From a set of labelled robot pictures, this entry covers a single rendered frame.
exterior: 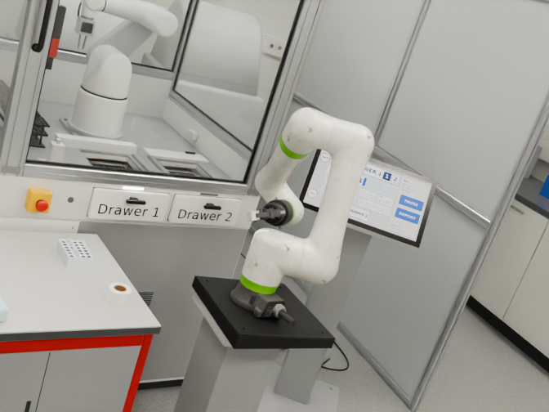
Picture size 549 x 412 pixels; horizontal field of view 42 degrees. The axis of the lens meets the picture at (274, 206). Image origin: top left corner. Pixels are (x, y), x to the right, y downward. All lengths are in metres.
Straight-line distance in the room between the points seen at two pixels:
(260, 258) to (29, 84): 0.89
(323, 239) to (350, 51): 2.33
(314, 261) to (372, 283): 1.76
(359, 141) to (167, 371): 1.40
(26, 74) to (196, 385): 1.13
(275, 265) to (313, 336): 0.25
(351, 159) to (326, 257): 0.32
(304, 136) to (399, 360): 1.87
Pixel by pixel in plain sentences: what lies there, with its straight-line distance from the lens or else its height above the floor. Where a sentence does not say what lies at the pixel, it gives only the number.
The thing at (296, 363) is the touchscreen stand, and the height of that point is 0.23.
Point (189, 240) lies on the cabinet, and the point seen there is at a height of 0.74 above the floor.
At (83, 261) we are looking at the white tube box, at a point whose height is 0.78.
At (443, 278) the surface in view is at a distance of 3.59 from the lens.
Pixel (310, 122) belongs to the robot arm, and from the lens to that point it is 2.22.
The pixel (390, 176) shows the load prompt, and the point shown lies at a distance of 2.98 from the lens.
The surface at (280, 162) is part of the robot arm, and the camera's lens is 2.41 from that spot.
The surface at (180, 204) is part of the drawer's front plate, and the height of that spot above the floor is 0.89.
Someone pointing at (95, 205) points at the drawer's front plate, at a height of 0.87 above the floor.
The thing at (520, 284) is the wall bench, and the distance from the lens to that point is 4.92.
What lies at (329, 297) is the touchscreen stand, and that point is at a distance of 3.10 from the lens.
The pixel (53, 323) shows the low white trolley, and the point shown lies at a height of 0.76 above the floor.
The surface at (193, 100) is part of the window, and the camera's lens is 2.57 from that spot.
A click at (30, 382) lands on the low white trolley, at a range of 2.12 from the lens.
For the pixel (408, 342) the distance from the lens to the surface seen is 3.76.
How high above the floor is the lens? 1.84
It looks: 19 degrees down
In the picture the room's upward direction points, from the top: 19 degrees clockwise
